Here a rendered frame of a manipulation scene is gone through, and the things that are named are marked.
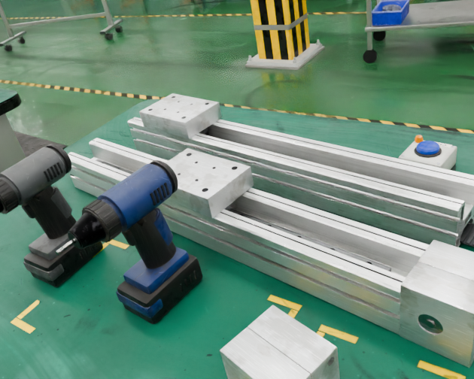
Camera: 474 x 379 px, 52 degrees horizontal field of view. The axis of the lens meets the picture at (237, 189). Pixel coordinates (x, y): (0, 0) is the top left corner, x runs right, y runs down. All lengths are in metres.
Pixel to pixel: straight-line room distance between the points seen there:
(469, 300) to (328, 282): 0.19
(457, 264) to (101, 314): 0.53
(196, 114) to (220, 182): 0.30
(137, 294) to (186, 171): 0.24
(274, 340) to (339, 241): 0.23
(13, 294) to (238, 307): 0.41
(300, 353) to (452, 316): 0.19
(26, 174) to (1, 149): 1.29
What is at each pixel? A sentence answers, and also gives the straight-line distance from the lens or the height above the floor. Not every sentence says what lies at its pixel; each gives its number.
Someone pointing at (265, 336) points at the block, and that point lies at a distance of 0.59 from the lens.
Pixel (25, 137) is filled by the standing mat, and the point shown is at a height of 0.02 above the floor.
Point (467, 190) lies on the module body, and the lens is 0.85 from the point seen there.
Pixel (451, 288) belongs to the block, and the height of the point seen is 0.87.
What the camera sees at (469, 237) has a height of 0.79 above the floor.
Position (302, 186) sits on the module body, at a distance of 0.91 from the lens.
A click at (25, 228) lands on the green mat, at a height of 0.78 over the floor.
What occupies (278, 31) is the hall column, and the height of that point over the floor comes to 0.26.
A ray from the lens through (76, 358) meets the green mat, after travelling 0.78.
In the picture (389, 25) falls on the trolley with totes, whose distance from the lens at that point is 3.76.
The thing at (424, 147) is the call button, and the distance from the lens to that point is 0.95.
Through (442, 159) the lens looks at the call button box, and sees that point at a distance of 0.94.
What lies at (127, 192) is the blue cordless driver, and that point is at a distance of 0.67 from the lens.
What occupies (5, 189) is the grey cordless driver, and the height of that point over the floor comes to 0.99.
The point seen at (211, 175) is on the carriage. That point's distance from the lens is 0.83.
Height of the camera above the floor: 1.32
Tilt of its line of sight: 33 degrees down
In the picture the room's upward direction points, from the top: 12 degrees counter-clockwise
